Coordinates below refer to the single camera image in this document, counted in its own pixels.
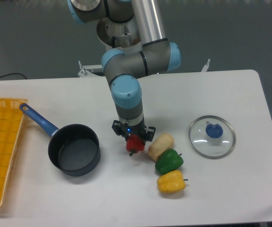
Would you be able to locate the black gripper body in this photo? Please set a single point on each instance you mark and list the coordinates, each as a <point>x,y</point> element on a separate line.
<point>138,129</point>

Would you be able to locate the glass lid blue knob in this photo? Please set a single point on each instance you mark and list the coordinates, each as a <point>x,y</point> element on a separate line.
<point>211,137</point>

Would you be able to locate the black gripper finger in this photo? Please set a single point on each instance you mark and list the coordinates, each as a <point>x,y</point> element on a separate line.
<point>148,134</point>
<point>119,129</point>

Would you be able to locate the red bell pepper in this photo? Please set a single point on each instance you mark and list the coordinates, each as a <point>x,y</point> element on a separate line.
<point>134,144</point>

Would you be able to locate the white table bracket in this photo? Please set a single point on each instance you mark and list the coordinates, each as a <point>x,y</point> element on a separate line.
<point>206,66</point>

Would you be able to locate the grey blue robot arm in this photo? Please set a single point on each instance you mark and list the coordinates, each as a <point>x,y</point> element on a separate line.
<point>126,91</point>

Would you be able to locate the green bell pepper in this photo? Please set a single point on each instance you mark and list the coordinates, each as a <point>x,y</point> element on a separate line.
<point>169,161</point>

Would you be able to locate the beige bread loaf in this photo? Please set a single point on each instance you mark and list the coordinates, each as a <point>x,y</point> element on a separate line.
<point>164,142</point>

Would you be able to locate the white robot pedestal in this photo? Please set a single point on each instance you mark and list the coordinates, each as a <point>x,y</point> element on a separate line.
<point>137,47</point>

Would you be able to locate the yellow bell pepper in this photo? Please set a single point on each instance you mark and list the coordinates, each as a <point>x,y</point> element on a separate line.
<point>171,182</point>

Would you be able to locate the dark pot blue handle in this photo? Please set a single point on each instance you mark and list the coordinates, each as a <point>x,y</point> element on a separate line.
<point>74,149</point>

